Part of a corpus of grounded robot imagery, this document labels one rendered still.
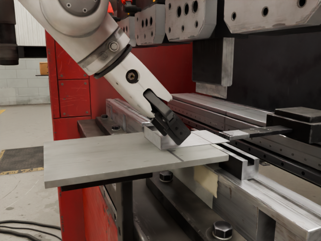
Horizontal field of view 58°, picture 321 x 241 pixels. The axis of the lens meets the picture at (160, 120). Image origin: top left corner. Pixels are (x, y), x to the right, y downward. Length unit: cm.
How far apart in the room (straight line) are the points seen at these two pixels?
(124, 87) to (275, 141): 44
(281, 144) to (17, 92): 733
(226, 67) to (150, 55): 92
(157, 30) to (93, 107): 75
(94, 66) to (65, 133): 93
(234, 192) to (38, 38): 738
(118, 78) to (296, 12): 24
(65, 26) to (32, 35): 732
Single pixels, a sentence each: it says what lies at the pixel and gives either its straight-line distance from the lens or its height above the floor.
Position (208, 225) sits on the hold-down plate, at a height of 91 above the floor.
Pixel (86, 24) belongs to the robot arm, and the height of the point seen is 118.
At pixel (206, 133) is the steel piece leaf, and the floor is 100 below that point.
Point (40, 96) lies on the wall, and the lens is 772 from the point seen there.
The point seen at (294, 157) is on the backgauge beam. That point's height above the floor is 93.
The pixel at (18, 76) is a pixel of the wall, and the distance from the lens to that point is 774.
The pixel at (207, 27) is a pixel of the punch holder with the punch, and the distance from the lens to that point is 46.
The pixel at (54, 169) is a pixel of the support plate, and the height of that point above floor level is 100.
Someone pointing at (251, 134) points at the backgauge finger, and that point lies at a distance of 57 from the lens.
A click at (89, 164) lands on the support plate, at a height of 100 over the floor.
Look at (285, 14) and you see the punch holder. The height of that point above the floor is 119.
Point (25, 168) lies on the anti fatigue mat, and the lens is 336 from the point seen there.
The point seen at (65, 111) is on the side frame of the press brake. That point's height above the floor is 92.
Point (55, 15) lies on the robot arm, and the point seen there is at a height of 119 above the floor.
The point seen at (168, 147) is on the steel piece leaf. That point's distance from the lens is 47.
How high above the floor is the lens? 115
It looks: 12 degrees down
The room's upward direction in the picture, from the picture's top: straight up
